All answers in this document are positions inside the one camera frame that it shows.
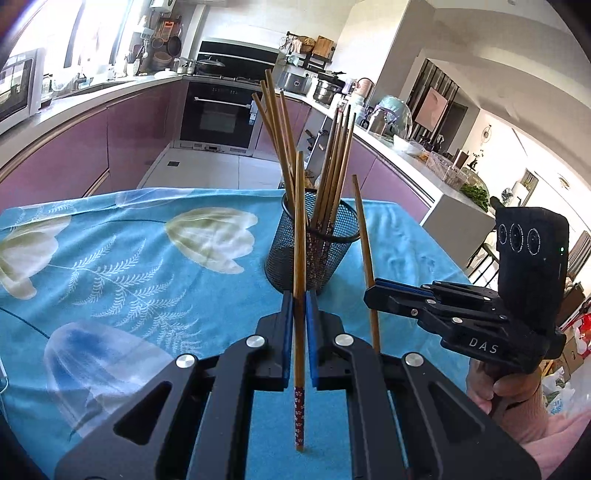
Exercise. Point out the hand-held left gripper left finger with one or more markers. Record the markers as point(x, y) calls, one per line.
point(288, 332)

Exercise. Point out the pink wall picture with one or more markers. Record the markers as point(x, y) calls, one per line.
point(431, 110)

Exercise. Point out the black range hood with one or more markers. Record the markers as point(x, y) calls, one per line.
point(240, 50)

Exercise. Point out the teal glass dome cover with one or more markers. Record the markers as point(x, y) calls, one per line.
point(392, 115)

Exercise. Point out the white bowl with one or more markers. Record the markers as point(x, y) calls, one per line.
point(408, 145)

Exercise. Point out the clear plastic container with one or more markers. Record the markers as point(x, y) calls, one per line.
point(445, 168)

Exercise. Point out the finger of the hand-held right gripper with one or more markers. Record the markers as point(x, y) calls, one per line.
point(392, 302)
point(406, 285)

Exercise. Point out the person's right hand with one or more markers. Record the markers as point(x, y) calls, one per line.
point(517, 392)

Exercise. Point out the red-tipped bamboo chopstick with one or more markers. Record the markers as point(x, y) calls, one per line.
point(300, 230)
point(364, 240)

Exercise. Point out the stainless steel pot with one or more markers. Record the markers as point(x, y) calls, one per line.
point(327, 91)

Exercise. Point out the blue floral tablecloth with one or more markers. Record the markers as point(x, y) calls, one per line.
point(138, 258)

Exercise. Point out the purple kitchen cabinets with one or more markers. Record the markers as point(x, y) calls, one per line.
point(69, 147)

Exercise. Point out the wooden box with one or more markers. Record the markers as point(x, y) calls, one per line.
point(324, 46)

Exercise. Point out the stainless steel cooker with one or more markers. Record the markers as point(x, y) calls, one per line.
point(295, 82)

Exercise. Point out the wok with lid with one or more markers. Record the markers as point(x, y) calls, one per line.
point(210, 65)

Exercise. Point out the white microwave oven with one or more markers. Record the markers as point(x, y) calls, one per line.
point(18, 87)

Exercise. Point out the black built-in oven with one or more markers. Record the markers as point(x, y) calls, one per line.
point(221, 115)

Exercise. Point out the person's right forearm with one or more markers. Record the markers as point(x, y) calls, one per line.
point(558, 447)

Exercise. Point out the bunch of bamboo chopsticks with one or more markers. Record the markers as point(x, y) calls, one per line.
point(334, 161)

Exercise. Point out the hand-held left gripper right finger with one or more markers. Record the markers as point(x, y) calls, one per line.
point(311, 332)

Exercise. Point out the green leafy vegetables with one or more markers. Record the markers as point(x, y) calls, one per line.
point(476, 196)

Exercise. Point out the white plastic bag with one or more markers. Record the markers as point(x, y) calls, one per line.
point(556, 394)

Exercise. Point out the black chair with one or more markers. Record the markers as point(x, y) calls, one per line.
point(482, 258)

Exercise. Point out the kitchen window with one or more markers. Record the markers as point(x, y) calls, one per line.
point(69, 37)

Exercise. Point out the pink kettle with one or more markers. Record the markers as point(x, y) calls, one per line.
point(364, 88)

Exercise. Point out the black mesh utensil holder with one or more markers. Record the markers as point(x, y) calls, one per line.
point(281, 258)

